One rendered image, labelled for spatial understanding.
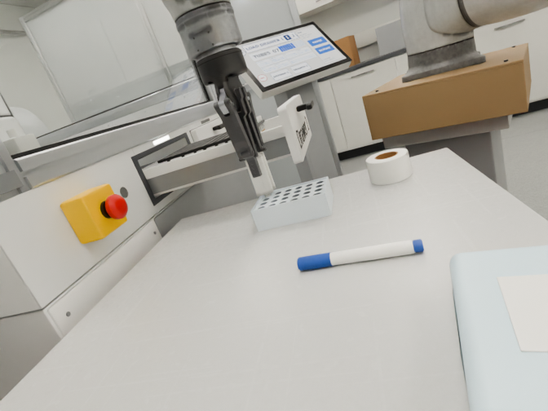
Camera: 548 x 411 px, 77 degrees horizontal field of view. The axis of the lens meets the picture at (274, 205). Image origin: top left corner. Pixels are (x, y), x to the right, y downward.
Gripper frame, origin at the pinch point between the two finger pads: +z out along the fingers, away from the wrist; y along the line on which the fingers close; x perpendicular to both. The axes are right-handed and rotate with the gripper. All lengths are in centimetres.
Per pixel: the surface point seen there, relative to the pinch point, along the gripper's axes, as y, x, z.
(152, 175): -8.4, -26.0, -4.1
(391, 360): 36.2, 16.6, 7.7
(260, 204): 3.6, -0.6, 4.2
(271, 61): -107, -13, -23
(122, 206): 11.7, -19.4, -3.5
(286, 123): -7.6, 5.6, -6.1
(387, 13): -380, 70, -44
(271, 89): -94, -14, -12
